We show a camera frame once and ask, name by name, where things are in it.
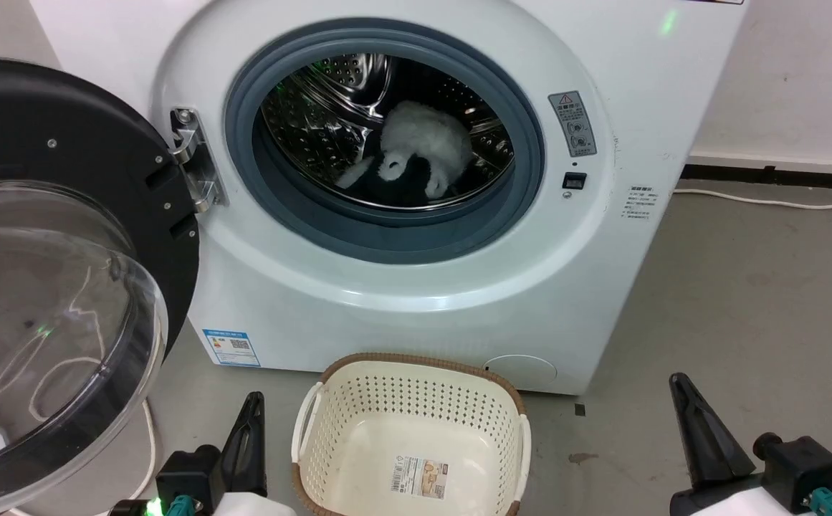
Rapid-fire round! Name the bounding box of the white fluffy garment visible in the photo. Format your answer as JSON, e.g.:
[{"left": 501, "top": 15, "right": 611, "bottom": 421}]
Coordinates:
[{"left": 335, "top": 100, "right": 475, "bottom": 201}]

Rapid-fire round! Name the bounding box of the white front-load washing machine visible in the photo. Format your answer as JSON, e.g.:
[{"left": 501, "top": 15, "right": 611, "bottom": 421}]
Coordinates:
[{"left": 29, "top": 0, "right": 750, "bottom": 396}]

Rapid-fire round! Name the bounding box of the dark plush item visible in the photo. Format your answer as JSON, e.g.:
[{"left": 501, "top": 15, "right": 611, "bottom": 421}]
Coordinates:
[{"left": 348, "top": 156, "right": 461, "bottom": 209}]

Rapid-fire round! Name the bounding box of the round white filter cover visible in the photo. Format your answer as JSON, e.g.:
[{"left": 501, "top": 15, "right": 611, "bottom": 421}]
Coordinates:
[{"left": 483, "top": 353, "right": 559, "bottom": 394}]

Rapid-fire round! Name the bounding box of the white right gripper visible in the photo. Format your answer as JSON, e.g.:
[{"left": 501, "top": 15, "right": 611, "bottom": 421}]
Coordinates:
[{"left": 669, "top": 372, "right": 800, "bottom": 516}]

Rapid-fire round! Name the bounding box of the blue energy label sticker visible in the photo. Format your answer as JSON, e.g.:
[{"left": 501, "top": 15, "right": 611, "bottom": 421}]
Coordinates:
[{"left": 202, "top": 328, "right": 262, "bottom": 368}]

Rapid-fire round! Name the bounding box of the white floor cable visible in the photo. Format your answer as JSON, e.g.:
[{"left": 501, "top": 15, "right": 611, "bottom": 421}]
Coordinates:
[
  {"left": 673, "top": 187, "right": 832, "bottom": 211},
  {"left": 128, "top": 398, "right": 158, "bottom": 504}
]

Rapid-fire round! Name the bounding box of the cream perforated laundry basket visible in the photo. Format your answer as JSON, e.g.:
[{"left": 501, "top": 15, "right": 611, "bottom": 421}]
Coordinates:
[{"left": 290, "top": 351, "right": 533, "bottom": 516}]

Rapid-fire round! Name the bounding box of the chrome door hinge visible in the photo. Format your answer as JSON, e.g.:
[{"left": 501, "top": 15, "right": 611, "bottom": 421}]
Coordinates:
[{"left": 171, "top": 107, "right": 229, "bottom": 214}]

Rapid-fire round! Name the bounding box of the black baseboard strip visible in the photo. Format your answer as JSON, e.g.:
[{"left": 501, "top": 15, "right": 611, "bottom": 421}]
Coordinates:
[{"left": 680, "top": 163, "right": 832, "bottom": 192}]

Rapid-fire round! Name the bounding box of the black washer door with glass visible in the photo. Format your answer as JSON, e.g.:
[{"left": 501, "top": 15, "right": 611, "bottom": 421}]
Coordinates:
[{"left": 0, "top": 56, "right": 201, "bottom": 516}]

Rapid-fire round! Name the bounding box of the stainless steel washer drum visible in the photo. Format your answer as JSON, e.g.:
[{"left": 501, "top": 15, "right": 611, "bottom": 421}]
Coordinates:
[{"left": 261, "top": 53, "right": 516, "bottom": 211}]

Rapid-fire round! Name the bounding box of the paper product label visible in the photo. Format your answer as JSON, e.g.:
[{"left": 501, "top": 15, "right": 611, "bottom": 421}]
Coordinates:
[{"left": 389, "top": 456, "right": 450, "bottom": 501}]

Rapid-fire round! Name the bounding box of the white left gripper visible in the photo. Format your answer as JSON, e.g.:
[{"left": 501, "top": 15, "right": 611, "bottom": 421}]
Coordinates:
[{"left": 209, "top": 391, "right": 296, "bottom": 516}]

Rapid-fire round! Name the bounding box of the grey warning sticker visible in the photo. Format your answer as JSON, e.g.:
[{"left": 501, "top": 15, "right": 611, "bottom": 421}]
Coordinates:
[{"left": 548, "top": 90, "right": 598, "bottom": 158}]

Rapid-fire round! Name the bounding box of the grey rubber door gasket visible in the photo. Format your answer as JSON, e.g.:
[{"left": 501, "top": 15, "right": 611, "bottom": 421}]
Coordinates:
[{"left": 224, "top": 29, "right": 546, "bottom": 265}]

